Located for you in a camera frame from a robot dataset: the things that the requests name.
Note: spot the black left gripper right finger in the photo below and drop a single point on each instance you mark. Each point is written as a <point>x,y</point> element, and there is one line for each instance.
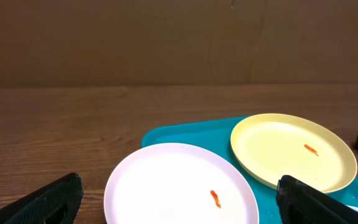
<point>299,203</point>

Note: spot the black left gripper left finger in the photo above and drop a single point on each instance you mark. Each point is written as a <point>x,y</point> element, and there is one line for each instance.
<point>55,203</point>

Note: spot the pink plate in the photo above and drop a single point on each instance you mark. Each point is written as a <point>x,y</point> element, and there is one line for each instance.
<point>178,183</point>

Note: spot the yellow plate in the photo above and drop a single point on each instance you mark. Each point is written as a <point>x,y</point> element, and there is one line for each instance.
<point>271,145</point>

